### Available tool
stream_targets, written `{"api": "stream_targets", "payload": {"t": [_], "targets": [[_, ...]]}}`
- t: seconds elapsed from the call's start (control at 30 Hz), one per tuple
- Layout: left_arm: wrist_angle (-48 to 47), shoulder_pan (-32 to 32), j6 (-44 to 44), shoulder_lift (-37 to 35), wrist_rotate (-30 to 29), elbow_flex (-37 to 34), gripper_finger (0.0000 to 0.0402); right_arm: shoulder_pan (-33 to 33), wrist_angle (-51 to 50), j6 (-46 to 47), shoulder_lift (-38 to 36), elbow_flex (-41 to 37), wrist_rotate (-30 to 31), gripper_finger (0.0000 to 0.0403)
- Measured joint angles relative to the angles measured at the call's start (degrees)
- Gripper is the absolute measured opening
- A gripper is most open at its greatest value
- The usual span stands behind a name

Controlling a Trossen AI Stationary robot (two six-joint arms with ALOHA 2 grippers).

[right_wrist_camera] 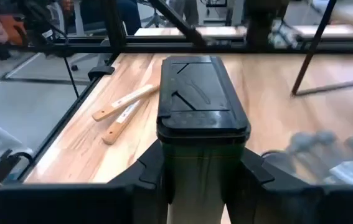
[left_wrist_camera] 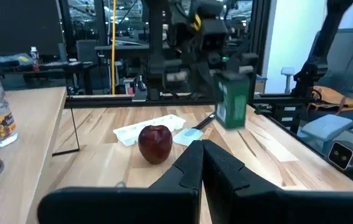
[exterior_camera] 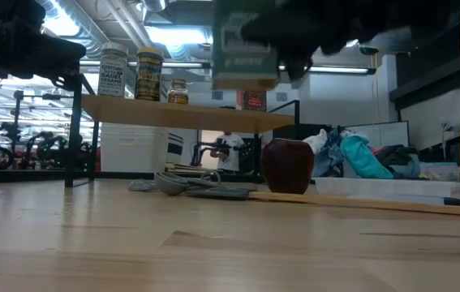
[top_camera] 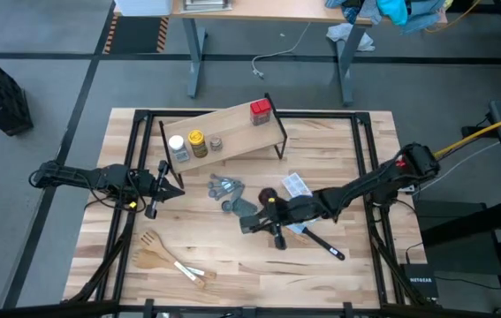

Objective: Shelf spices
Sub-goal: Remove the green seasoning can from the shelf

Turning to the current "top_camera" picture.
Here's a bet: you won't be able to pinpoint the light blue denim cloth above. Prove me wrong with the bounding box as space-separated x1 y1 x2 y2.
399 0 449 35

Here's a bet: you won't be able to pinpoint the white-lid bagel seasoning jar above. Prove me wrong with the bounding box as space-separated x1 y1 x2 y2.
168 134 191 163

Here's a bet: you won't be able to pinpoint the thick yellow hose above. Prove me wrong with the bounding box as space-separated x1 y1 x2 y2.
433 107 501 159

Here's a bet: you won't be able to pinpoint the black hazard-striped floor mat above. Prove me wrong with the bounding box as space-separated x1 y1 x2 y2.
102 16 171 55

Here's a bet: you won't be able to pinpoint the wooden desk grey legs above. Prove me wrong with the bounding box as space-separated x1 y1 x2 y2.
112 0 449 107

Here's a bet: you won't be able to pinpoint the wooden shelf black metal legs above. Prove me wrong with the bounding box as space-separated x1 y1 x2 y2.
158 92 289 190

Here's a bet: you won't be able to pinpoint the wooden salad spoon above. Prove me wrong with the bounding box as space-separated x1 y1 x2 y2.
133 248 217 281

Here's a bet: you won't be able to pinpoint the stack of books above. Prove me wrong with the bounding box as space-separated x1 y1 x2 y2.
181 0 233 13

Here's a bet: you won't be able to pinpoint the blue plaid cloth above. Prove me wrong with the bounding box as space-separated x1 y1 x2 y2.
323 0 383 26

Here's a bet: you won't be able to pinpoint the white storage box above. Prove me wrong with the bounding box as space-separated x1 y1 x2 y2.
114 0 174 18

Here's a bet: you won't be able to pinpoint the green black pepper tin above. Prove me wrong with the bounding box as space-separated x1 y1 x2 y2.
239 215 261 234

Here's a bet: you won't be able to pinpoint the wooden salad fork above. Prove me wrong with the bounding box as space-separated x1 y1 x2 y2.
139 229 207 291

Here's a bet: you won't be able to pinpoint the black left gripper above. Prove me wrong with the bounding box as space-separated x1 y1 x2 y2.
137 159 186 221

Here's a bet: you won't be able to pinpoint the white cloth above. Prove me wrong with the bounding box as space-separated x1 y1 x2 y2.
325 22 376 53

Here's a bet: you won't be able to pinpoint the black aluminium table frame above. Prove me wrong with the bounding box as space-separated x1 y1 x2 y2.
62 108 439 318

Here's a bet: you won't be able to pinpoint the black crate red panel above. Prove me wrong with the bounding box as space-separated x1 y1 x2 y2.
0 47 34 137

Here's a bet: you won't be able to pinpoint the white floor cable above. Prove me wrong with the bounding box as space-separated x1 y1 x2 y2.
251 21 312 80

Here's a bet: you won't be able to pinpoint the yellow-lid spice jar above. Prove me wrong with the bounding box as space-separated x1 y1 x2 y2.
186 129 209 159

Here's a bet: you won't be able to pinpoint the thin yellow cable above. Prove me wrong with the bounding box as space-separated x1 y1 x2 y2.
424 0 483 34

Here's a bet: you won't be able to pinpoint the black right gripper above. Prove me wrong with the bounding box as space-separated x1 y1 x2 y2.
249 195 323 252

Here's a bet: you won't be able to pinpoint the black-handled kitchen utensil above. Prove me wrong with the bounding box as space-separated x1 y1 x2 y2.
285 223 347 261

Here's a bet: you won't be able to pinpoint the tiny grey measuring spoon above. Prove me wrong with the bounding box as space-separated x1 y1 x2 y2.
216 185 245 202

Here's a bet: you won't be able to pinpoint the red-lid smoked paprika tin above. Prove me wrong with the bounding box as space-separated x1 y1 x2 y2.
249 98 273 127

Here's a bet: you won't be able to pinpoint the dark red apple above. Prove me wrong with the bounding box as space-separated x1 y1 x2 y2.
257 186 280 208

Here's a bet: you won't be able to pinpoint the black Netgear network switch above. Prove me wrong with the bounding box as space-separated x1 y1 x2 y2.
399 262 440 300

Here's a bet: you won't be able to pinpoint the clear ice cube tray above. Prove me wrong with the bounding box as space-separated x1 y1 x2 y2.
280 171 314 199

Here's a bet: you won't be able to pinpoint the teal cloth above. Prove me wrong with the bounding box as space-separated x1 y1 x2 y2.
376 0 409 27

